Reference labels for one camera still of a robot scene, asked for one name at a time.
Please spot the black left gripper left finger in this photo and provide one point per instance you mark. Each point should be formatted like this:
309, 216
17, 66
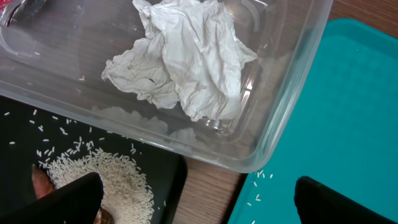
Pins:
76, 202

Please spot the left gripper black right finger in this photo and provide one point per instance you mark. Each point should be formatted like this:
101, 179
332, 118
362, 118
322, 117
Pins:
317, 203

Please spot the brown food scraps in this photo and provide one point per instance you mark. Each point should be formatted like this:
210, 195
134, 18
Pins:
103, 217

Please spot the orange carrot piece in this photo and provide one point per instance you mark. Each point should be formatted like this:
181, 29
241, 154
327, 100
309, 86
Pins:
41, 182

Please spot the white rice pile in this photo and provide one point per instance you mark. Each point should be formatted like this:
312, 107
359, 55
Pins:
127, 195

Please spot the white paper napkin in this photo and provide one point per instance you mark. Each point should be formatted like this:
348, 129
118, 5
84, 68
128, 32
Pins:
190, 56

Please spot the red snack wrapper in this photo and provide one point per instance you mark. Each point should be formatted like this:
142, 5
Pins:
3, 4

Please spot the black food waste tray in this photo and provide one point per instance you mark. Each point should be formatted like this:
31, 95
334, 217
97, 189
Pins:
30, 135

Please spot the clear plastic waste bin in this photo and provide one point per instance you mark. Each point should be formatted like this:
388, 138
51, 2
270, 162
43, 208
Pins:
54, 60

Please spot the teal plastic tray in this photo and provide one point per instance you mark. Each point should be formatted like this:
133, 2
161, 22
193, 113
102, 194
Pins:
342, 131

